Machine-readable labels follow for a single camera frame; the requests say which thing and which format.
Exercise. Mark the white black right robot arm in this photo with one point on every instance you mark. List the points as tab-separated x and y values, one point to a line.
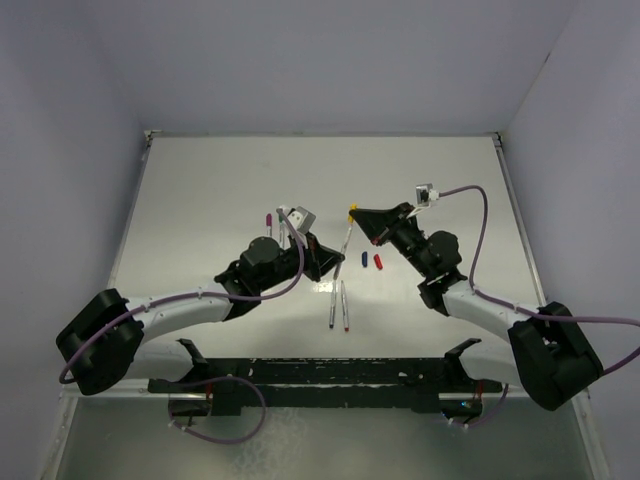
545	352

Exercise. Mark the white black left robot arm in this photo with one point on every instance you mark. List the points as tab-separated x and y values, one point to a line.
115	337

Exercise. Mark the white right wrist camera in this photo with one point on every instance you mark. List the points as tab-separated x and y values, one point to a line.
426	197

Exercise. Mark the aluminium table edge rail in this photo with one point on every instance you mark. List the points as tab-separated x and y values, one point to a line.
534	273

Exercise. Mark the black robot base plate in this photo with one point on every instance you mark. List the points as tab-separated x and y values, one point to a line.
224	387

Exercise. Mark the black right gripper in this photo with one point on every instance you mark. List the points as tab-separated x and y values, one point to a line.
374	223

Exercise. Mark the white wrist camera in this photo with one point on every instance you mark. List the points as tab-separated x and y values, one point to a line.
426	197
300	219

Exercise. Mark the silver pen red tip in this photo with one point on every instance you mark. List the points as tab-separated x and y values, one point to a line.
344	307

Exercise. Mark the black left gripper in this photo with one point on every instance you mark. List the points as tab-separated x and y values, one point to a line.
323	257

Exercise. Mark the silver pen yellow tip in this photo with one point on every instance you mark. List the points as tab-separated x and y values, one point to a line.
343	250

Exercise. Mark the silver pen blue tip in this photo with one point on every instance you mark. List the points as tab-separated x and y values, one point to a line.
333	301

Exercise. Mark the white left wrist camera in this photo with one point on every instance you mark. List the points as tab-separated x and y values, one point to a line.
300	219

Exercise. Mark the silver pen green tip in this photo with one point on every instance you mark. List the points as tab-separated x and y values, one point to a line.
282	234

